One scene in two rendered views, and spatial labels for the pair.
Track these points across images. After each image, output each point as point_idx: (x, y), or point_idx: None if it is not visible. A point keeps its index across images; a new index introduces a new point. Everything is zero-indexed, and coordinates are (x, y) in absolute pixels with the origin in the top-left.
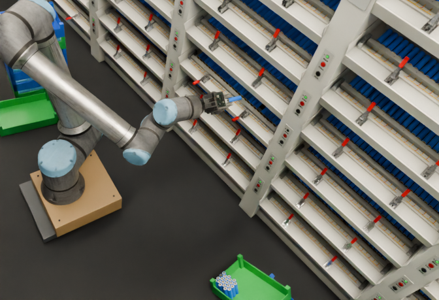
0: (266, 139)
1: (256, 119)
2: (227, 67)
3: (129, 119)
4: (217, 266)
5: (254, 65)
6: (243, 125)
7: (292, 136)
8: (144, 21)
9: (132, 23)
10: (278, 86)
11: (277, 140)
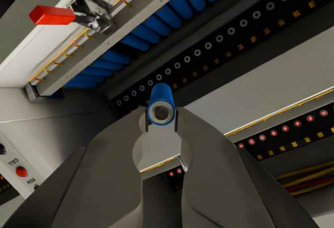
0: (0, 79)
1: (75, 42)
2: (327, 84)
3: None
4: None
5: (245, 137)
6: None
7: (24, 187)
8: None
9: None
10: (160, 170)
11: (3, 134)
